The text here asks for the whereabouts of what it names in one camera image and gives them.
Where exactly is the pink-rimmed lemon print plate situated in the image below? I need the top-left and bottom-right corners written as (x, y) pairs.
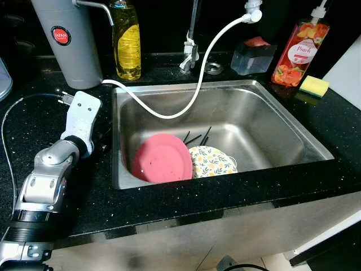
top-left (131, 133), bottom-right (195, 184)
top-left (187, 145), bottom-right (239, 180)

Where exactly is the yellow liquid bottle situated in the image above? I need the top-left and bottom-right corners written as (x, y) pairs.
top-left (109, 0), bottom-right (142, 81)

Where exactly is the grey canister with red label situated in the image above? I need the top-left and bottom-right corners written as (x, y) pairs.
top-left (30, 0), bottom-right (115, 90)

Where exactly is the grey appliance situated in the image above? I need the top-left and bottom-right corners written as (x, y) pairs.
top-left (0, 55), bottom-right (14, 103)

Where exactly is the beige cabinet front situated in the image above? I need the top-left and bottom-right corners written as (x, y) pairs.
top-left (48, 192), bottom-right (361, 271)

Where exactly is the chrome faucet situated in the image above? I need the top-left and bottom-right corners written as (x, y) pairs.
top-left (179, 0), bottom-right (203, 75)

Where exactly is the white board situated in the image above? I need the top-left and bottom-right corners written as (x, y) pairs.
top-left (322, 35), bottom-right (361, 111)

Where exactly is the round metal countertop cap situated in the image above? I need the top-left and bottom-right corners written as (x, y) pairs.
top-left (204, 62), bottom-right (226, 76)

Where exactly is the yellow sponge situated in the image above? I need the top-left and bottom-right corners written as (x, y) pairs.
top-left (298, 75), bottom-right (331, 99)

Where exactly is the black panel with white edge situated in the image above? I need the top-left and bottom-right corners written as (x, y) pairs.
top-left (289, 213), bottom-right (361, 271)

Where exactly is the stainless steel sink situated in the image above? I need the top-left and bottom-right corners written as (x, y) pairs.
top-left (110, 79), bottom-right (337, 191)

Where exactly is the clear plastic sponge holder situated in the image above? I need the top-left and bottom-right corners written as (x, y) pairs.
top-left (230, 42), bottom-right (279, 76)

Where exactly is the peach dish soap bottle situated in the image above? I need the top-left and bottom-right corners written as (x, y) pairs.
top-left (270, 0), bottom-right (331, 89)

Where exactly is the pink sponge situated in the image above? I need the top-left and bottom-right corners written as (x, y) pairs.
top-left (243, 36), bottom-right (271, 49)

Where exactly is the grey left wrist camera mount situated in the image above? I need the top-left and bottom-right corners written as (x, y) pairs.
top-left (60, 91), bottom-right (103, 143)

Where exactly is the black power cable with plug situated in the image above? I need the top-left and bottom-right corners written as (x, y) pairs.
top-left (0, 90), bottom-right (77, 215)

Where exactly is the white hose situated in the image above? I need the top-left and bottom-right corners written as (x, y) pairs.
top-left (102, 0), bottom-right (265, 121)

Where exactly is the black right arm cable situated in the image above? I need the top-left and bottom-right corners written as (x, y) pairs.
top-left (223, 263), bottom-right (272, 271)

